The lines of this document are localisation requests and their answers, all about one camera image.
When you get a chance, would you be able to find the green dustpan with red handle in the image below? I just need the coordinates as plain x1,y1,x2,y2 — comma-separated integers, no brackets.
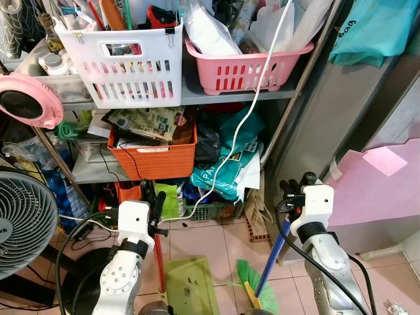
140,178,221,315

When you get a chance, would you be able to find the green broom with blue handle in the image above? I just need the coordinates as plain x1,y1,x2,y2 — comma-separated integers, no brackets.
233,219,291,315

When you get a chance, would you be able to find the grey floor fan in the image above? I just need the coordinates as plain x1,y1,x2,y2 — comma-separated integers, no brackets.
0,167,60,282

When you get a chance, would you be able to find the lime green bag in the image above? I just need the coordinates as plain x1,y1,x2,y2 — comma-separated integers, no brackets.
155,182,181,221

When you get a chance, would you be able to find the orange plastic basket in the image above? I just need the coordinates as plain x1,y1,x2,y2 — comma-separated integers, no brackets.
108,125,198,181

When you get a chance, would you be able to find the stainless steel refrigerator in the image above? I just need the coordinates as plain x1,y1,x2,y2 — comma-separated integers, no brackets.
262,0,420,257

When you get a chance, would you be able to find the teal plastic bag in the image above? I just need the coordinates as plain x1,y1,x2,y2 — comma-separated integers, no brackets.
190,110,264,201

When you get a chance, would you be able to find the green plastic crate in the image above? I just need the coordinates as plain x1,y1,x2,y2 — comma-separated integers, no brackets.
178,200,242,224

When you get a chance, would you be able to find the large pink paper sheet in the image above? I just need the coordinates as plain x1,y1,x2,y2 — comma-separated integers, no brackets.
326,138,420,232

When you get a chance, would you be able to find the black plastic bag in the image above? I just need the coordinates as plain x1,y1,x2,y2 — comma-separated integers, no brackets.
195,125,222,165

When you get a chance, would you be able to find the pink sticky note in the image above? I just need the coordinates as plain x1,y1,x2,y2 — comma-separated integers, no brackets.
363,147,409,177

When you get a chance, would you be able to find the grey left robot leg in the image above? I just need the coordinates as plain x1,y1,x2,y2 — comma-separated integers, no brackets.
136,302,170,315

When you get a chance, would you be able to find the folded newspaper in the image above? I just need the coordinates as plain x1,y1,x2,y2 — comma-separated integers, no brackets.
107,107,188,143

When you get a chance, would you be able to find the black round stand base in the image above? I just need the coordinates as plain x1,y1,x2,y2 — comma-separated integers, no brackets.
62,246,120,309

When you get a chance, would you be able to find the blue plastic pack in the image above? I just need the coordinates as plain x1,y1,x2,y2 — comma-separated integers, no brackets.
39,169,89,227

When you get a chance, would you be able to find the grey metal shelf rack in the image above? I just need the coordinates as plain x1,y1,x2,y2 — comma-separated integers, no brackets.
0,0,345,224

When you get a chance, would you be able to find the pink plastic basket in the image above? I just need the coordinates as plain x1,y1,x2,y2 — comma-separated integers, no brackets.
186,36,314,96

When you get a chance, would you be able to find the clear plastic storage box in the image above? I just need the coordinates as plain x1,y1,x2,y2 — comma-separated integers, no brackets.
30,71,93,106

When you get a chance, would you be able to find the crumpled silver foil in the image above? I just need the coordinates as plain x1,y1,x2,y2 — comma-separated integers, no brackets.
386,301,411,315

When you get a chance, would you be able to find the white plastic basket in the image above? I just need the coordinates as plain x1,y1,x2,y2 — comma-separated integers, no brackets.
54,18,184,109

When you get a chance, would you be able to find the white paper bag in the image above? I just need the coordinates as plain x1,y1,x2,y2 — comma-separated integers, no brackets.
248,0,332,53

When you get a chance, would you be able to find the teal cloth bag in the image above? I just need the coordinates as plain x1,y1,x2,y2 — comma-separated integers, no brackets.
328,0,420,68

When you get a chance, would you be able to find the white plastic bag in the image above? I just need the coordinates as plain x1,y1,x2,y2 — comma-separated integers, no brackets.
184,0,243,56

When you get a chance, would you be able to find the white lidded jar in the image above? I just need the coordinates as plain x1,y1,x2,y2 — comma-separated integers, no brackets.
39,52,70,76

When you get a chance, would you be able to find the red and black tool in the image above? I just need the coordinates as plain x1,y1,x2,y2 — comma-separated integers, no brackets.
146,5,179,30

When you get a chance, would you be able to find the orange comb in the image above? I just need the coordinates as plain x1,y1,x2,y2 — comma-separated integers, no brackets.
98,0,129,32

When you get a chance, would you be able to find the glass bottle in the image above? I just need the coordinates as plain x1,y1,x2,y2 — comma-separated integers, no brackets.
38,12,66,53

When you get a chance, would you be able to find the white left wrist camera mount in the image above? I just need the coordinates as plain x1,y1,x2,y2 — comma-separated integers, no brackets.
117,200,156,245

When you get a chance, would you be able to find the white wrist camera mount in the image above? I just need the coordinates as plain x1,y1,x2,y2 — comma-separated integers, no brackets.
117,200,156,245
289,186,335,242

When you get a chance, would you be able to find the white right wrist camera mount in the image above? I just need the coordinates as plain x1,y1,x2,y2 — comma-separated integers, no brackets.
289,186,335,242

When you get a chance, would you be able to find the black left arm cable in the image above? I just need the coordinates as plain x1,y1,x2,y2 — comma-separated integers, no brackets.
56,209,122,315

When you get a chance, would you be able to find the green coiled rope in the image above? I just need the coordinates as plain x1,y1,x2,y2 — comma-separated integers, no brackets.
56,120,89,142

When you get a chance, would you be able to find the white power cable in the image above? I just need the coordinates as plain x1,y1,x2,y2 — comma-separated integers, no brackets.
154,0,294,224

